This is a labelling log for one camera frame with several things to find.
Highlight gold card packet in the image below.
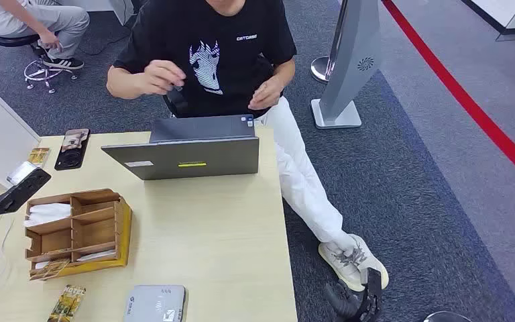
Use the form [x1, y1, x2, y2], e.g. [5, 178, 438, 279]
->
[27, 147, 51, 169]

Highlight person's right hand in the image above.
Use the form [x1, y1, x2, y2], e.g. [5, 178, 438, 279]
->
[141, 59, 188, 97]

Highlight black left camera bracket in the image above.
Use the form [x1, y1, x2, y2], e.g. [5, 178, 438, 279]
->
[0, 168, 52, 219]

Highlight person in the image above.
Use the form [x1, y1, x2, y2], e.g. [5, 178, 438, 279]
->
[106, 0, 390, 293]
[0, 0, 91, 70]

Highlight black smartphone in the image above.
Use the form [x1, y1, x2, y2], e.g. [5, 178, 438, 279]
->
[54, 129, 91, 172]

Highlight person's left hand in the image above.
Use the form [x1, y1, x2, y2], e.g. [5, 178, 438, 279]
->
[247, 74, 285, 111]

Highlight white tissue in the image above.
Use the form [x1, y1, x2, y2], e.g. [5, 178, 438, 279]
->
[24, 203, 72, 228]

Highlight black chrome stool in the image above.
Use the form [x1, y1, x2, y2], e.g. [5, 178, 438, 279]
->
[0, 33, 79, 95]

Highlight white partition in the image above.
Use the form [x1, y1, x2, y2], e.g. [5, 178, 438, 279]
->
[55, 0, 136, 25]

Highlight black floor cable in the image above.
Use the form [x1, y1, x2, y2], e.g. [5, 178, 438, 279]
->
[79, 24, 130, 57]

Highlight chrome stanchion base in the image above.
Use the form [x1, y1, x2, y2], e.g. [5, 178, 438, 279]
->
[310, 56, 332, 84]

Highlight white cards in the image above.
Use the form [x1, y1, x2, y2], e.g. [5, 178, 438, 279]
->
[76, 250, 117, 262]

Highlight yellow hotel key sleeve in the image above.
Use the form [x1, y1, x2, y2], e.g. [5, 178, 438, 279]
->
[47, 284, 87, 322]

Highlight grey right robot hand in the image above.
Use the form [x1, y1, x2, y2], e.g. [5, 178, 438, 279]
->
[324, 280, 365, 321]

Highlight wooden desk organizer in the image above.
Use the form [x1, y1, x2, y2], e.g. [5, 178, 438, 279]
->
[23, 189, 133, 282]

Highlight black office chair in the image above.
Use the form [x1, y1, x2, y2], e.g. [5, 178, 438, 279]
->
[163, 87, 190, 118]

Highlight grey laptop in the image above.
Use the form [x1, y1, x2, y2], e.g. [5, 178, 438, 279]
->
[101, 114, 261, 181]

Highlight black right camera bracket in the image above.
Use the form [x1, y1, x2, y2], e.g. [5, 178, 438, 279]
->
[354, 266, 383, 322]

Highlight black camera bracket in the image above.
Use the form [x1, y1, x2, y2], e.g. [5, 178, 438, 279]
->
[354, 266, 383, 322]
[0, 168, 52, 219]

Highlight grey card reader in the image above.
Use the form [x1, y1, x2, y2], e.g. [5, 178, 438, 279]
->
[123, 284, 187, 322]

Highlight grey standing kiosk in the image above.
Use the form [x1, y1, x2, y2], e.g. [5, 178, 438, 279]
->
[310, 0, 384, 130]

